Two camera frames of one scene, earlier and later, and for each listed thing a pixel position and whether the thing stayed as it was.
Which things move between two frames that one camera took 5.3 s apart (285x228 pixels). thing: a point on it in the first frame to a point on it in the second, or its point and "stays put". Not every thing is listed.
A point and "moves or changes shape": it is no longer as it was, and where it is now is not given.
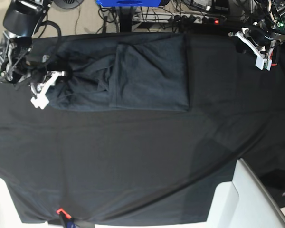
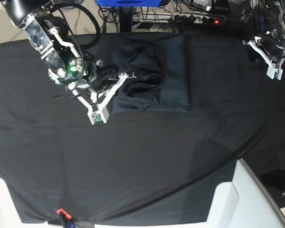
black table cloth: (151, 166) stays put
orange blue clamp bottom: (69, 221) stays put
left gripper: (33, 73) to (99, 74)
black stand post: (125, 18) stays put
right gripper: (264, 39) to (276, 48)
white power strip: (195, 19) stays put
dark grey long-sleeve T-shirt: (131, 72) moves or changes shape
